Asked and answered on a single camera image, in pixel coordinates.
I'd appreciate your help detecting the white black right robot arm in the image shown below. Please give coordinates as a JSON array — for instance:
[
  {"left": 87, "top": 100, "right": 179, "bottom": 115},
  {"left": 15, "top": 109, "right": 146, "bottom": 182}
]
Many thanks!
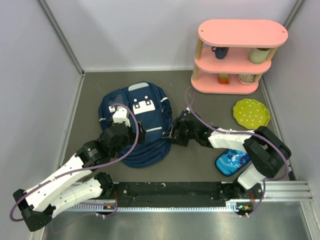
[{"left": 162, "top": 113, "right": 292, "bottom": 198}]

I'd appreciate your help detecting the pink three-tier shelf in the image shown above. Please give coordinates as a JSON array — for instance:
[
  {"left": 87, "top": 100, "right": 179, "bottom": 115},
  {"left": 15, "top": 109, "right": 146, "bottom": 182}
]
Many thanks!
[{"left": 191, "top": 19, "right": 289, "bottom": 95}]

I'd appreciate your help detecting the orange small cup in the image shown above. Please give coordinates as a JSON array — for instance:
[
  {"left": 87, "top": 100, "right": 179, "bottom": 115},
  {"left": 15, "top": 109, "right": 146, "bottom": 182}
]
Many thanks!
[{"left": 217, "top": 73, "right": 230, "bottom": 85}]

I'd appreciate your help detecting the grey slotted cable duct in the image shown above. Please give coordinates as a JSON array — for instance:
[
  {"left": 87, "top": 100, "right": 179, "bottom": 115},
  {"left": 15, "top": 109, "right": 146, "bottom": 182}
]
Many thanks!
[{"left": 66, "top": 201, "right": 252, "bottom": 213}]

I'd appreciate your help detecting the cream green mug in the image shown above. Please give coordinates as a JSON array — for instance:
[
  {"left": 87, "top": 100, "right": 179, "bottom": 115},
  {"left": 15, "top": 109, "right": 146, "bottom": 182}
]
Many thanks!
[{"left": 244, "top": 47, "right": 271, "bottom": 64}]

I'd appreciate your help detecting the green polka dot plate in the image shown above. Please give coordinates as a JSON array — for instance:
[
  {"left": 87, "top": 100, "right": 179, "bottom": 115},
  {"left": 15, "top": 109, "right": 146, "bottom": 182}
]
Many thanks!
[{"left": 232, "top": 98, "right": 271, "bottom": 130}]

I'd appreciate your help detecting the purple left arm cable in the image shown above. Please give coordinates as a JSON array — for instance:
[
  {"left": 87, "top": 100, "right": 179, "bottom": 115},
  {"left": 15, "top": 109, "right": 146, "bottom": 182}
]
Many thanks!
[{"left": 9, "top": 103, "right": 140, "bottom": 222}]

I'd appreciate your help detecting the navy blue student backpack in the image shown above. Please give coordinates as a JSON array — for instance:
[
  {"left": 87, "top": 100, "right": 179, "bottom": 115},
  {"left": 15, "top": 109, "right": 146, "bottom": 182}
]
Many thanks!
[{"left": 98, "top": 82, "right": 173, "bottom": 169}]

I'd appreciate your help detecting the aluminium frame rail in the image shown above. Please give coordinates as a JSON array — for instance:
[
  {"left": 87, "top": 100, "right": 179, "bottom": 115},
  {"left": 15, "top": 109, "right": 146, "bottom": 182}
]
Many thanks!
[{"left": 263, "top": 181, "right": 313, "bottom": 202}]

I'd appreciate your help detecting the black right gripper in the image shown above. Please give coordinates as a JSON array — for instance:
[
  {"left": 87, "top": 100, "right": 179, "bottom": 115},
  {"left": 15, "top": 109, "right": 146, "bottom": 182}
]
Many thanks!
[{"left": 162, "top": 118, "right": 198, "bottom": 147}]

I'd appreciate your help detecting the dark blue mug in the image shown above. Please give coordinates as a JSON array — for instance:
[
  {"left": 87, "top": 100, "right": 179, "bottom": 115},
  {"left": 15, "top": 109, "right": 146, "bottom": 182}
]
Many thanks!
[{"left": 211, "top": 46, "right": 229, "bottom": 60}]

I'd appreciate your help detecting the blue dinosaur pencil case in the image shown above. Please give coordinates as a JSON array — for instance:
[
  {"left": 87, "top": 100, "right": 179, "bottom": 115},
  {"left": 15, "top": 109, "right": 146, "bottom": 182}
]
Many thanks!
[{"left": 215, "top": 149, "right": 251, "bottom": 177}]

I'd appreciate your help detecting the patterned small bowl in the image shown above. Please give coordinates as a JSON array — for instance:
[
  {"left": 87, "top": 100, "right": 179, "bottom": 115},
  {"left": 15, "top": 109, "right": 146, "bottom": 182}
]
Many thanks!
[{"left": 237, "top": 74, "right": 255, "bottom": 85}]

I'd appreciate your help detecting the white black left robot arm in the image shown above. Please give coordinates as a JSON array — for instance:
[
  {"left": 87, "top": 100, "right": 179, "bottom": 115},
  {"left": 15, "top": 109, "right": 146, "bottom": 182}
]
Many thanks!
[{"left": 13, "top": 122, "right": 146, "bottom": 232}]

